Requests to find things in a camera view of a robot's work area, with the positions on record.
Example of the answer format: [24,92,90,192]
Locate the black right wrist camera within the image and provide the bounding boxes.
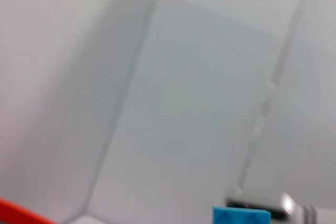
[225,186,298,220]

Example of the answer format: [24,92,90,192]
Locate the blue square plate brick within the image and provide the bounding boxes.
[212,206,271,224]

